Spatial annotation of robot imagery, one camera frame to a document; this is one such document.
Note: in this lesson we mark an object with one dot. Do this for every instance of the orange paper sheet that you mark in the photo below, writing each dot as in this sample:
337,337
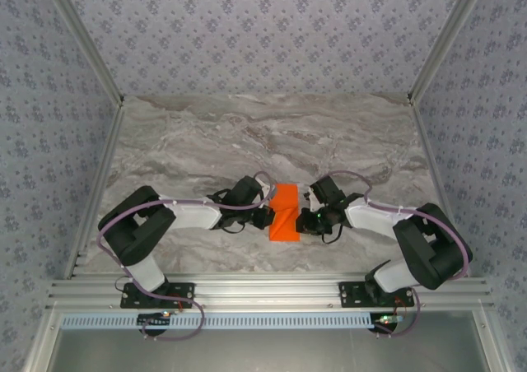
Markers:
286,195

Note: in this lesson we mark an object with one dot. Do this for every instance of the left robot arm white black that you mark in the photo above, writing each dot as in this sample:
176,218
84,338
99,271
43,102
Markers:
193,217

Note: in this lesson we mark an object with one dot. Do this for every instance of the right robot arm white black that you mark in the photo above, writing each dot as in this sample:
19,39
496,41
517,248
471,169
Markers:
370,221

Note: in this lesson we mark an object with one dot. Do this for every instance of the shiny metal panel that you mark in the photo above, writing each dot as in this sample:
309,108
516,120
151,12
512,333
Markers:
263,353

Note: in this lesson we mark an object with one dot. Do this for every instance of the aluminium mounting rail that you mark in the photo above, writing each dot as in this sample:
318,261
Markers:
263,291

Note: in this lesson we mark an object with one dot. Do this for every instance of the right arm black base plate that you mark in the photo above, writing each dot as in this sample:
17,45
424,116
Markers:
354,296

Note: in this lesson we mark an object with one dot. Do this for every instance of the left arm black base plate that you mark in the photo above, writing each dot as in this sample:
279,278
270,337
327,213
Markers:
181,296

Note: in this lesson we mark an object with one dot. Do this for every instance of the aluminium table side rail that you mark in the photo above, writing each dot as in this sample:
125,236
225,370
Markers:
428,150
109,150

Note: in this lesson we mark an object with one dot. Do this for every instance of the aluminium frame post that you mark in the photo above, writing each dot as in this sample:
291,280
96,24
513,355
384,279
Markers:
84,38
446,38

